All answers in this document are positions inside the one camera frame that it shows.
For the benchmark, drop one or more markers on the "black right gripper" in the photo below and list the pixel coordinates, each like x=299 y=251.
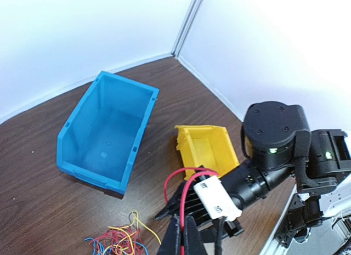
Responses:
x=192 y=215

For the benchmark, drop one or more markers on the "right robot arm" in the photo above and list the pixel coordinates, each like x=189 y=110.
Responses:
x=277 y=143

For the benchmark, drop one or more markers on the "yellow plastic bin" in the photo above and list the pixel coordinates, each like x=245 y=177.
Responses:
x=206 y=145

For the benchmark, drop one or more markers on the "blue plastic bin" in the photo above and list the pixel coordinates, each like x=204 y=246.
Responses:
x=99 y=142

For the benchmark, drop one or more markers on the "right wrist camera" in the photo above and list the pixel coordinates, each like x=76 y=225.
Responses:
x=216 y=200

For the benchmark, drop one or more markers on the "right aluminium frame post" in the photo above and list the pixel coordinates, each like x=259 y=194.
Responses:
x=184 y=30

